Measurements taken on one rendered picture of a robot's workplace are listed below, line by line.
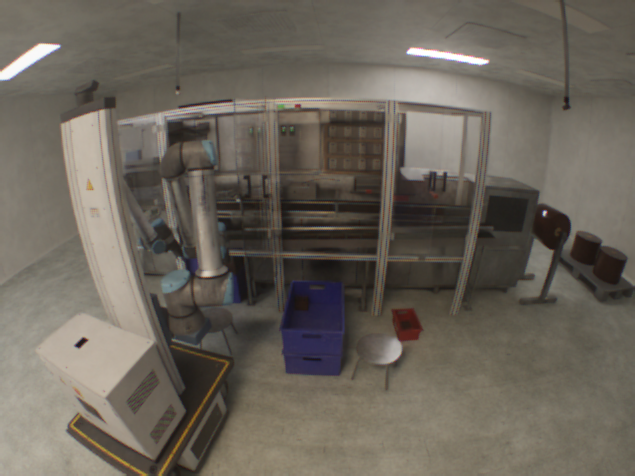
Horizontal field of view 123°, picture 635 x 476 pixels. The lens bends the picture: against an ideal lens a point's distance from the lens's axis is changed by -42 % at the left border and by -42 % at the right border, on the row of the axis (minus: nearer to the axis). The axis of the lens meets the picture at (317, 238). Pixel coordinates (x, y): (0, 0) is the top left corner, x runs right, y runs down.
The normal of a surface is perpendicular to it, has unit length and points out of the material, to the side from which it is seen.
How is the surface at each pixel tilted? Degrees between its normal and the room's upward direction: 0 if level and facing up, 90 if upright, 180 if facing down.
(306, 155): 90
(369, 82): 90
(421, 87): 90
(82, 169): 90
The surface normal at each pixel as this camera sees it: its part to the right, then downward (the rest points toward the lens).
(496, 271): -0.08, 0.39
